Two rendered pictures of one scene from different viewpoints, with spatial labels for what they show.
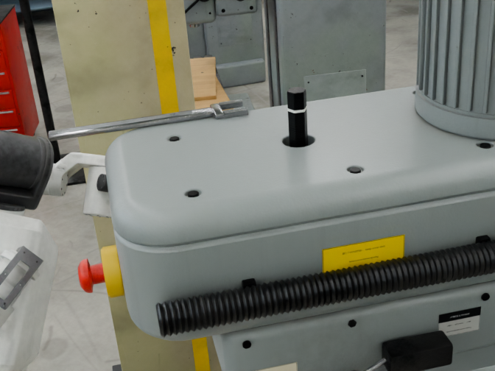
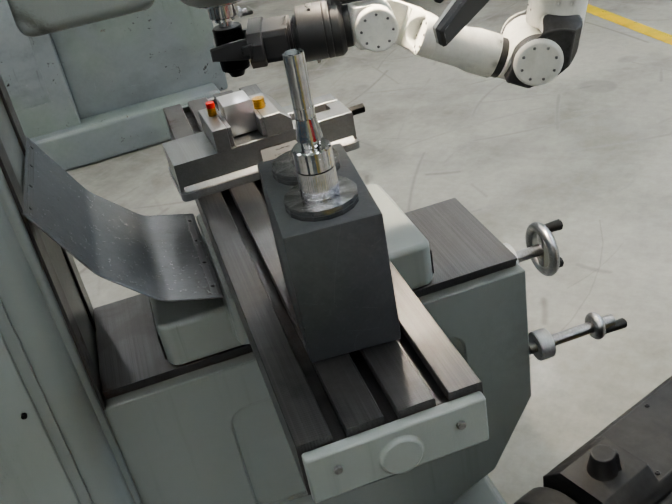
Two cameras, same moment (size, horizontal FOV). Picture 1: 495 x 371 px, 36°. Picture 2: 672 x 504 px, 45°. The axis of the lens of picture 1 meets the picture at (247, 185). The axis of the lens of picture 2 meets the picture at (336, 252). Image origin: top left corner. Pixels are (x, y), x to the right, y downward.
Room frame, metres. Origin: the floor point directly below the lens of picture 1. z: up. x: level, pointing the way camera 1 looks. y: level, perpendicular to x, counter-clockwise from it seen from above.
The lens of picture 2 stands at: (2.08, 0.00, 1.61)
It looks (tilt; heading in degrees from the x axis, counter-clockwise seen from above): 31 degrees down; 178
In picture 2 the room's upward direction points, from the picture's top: 11 degrees counter-clockwise
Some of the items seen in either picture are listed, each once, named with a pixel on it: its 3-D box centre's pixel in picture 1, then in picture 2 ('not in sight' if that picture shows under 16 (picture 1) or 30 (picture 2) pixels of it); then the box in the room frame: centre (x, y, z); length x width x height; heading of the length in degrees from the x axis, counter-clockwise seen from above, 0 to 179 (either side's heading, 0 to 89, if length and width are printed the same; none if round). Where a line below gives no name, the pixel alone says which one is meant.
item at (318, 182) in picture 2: not in sight; (316, 174); (1.21, 0.02, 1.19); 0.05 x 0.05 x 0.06
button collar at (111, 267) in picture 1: (113, 271); not in sight; (0.74, 0.16, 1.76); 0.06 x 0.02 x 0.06; 10
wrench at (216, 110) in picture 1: (148, 121); not in sight; (0.87, 0.12, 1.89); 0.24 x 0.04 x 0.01; 101
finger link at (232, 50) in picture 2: not in sight; (230, 52); (0.81, -0.06, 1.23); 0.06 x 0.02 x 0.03; 85
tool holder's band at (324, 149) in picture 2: not in sight; (311, 149); (1.21, 0.02, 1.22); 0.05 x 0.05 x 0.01
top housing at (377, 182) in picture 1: (313, 199); not in sight; (0.79, -0.08, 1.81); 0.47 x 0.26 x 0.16; 100
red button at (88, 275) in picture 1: (93, 274); not in sight; (0.74, 0.19, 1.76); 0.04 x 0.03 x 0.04; 10
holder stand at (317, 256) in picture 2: not in sight; (326, 243); (1.16, 0.02, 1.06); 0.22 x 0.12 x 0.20; 5
